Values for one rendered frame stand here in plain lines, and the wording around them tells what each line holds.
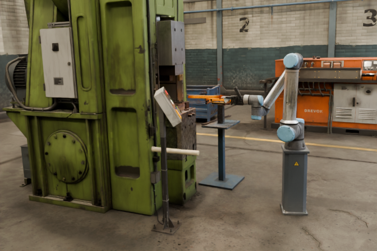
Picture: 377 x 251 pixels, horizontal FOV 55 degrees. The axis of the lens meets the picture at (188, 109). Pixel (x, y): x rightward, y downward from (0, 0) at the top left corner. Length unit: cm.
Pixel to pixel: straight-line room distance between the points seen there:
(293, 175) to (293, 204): 28
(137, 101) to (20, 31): 681
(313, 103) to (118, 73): 416
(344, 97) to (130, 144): 420
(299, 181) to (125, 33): 202
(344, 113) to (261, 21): 516
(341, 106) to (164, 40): 403
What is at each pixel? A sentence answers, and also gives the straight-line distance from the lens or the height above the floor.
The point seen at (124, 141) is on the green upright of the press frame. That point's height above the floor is 67.
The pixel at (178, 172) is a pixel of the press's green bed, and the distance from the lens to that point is 354.
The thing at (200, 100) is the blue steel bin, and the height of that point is 46.
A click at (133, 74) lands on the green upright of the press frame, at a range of 328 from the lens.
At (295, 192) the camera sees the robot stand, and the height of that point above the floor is 22.
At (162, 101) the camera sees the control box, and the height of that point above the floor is 112.
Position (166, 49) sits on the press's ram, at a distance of 335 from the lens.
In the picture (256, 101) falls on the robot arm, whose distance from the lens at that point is 325.
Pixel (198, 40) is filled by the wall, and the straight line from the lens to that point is 1180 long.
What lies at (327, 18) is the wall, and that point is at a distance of 1070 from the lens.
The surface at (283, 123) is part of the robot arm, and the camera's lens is 315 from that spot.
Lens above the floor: 152
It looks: 10 degrees down
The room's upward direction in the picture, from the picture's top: 2 degrees counter-clockwise
